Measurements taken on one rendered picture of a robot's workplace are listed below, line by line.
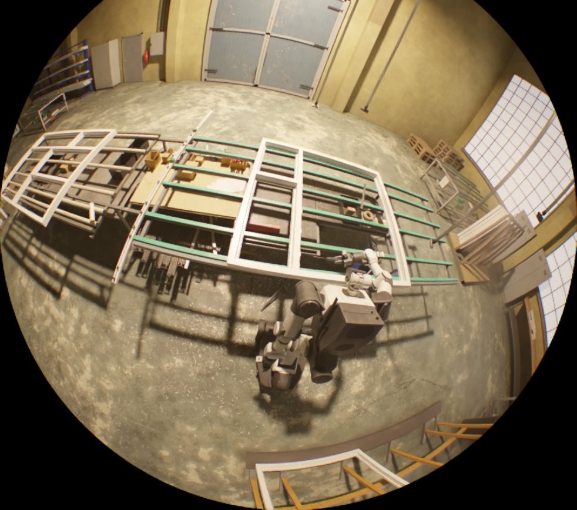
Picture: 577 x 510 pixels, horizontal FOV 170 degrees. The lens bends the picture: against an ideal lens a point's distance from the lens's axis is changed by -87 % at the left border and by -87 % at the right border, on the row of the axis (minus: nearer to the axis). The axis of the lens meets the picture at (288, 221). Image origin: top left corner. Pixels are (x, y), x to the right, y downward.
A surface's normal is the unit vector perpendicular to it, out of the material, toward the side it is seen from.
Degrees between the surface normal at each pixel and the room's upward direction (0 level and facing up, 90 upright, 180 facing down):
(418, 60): 90
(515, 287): 90
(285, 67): 90
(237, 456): 0
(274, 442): 0
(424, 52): 90
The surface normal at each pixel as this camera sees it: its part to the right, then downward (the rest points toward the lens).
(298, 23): -0.04, 0.81
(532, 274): -0.97, -0.18
